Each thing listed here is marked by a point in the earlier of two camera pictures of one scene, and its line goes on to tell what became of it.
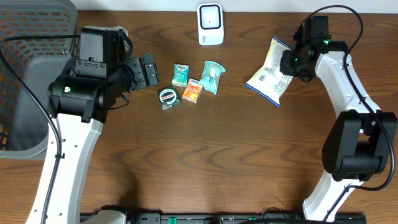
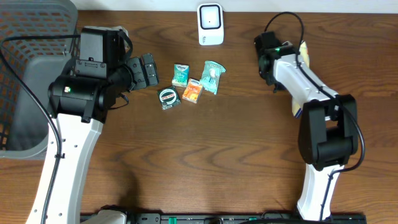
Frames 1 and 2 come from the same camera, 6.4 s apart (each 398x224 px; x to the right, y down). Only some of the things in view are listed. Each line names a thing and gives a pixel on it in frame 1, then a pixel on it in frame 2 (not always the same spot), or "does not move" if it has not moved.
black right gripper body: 290,63 -> 277,85
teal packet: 210,79 does not move
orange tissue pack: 193,91 does not move
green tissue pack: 181,75 does not move
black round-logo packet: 168,97 does not move
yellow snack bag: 270,83 -> 303,55
